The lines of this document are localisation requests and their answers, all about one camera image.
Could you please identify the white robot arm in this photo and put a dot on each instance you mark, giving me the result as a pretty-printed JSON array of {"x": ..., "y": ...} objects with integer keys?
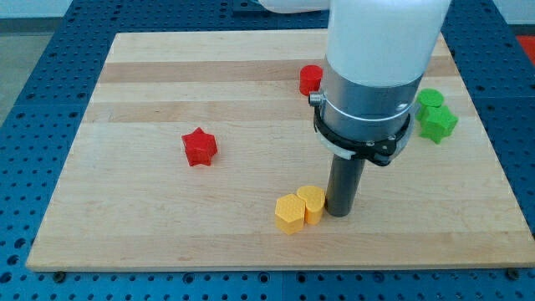
[{"x": 377, "y": 52}]

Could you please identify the yellow hexagon block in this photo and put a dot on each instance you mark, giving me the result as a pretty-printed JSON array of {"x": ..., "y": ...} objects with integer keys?
[{"x": 290, "y": 214}]

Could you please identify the yellow heart block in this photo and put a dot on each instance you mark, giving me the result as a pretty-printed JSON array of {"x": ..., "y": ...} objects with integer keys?
[{"x": 314, "y": 199}]

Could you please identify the red star block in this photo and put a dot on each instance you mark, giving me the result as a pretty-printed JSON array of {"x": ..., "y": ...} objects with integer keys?
[{"x": 200, "y": 147}]

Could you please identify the wooden board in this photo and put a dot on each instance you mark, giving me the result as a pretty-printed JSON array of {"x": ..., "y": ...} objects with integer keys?
[{"x": 127, "y": 199}]

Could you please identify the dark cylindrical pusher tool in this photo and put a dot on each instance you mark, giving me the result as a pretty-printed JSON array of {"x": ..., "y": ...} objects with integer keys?
[{"x": 343, "y": 184}]

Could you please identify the green cylinder block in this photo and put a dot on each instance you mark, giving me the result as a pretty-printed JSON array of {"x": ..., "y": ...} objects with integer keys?
[{"x": 428, "y": 98}]

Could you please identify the green star block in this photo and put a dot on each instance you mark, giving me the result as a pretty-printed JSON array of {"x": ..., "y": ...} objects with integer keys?
[{"x": 437, "y": 123}]

